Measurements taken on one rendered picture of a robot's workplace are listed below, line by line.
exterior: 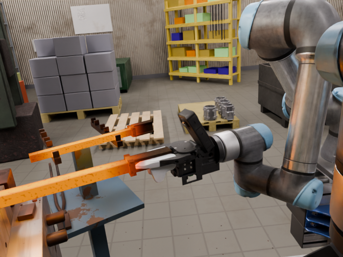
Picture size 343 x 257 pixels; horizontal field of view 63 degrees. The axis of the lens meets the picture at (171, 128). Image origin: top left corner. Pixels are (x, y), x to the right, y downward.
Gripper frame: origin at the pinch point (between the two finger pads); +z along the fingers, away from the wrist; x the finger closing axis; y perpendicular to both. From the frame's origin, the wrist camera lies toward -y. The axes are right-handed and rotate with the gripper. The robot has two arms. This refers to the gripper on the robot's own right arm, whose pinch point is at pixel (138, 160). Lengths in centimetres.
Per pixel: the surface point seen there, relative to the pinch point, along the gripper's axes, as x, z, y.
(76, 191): 56, 14, 34
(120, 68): 575, -134, 46
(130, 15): 746, -222, -71
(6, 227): -0.3, 27.7, 6.4
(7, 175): 14.9, 28.0, 2.3
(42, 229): -0.8, 21.9, 8.9
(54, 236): 0.2, 20.1, 12.3
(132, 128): 39.7, -9.6, 5.9
